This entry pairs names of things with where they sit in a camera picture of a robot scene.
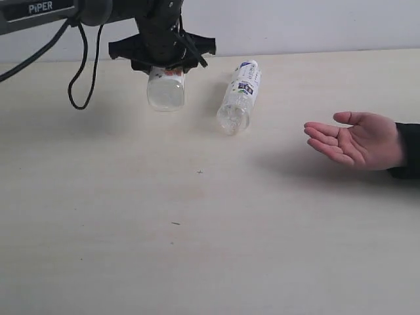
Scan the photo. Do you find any blue label clear tea bottle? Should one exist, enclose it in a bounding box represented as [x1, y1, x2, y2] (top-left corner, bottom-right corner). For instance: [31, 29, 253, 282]
[217, 60, 261, 135]

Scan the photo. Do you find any butterfly label clear bottle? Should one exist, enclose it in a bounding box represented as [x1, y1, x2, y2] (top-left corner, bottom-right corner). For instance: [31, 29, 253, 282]
[147, 67, 185, 112]

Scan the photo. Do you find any person's open hand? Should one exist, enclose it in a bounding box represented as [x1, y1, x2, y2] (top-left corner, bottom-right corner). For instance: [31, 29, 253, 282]
[304, 112, 406, 171]

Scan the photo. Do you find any dark jacket sleeve forearm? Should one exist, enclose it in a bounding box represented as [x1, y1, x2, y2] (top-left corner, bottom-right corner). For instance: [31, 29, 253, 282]
[387, 123, 419, 180]

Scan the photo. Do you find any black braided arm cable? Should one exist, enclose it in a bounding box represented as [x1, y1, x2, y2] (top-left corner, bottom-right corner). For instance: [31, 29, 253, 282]
[0, 12, 207, 111]

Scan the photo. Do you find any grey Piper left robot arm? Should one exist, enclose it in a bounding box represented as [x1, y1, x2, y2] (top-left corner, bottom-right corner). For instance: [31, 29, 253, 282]
[1, 0, 216, 74]

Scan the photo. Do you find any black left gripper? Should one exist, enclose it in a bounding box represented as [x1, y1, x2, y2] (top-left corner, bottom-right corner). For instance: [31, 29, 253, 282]
[108, 6, 217, 74]

